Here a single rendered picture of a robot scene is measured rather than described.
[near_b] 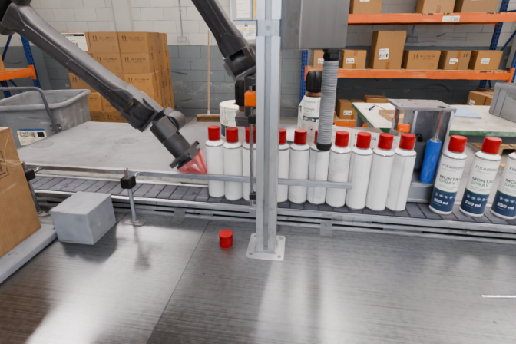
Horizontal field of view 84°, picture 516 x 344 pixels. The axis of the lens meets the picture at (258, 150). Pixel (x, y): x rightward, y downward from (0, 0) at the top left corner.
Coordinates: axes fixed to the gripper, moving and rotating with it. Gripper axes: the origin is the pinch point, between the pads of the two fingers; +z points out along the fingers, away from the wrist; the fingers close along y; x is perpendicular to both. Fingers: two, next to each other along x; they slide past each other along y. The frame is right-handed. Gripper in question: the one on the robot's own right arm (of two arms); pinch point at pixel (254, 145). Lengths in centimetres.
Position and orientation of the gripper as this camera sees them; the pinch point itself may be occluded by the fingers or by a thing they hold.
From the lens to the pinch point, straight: 83.8
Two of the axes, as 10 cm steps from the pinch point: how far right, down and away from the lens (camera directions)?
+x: -1.2, 3.6, -9.2
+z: -0.1, 9.3, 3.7
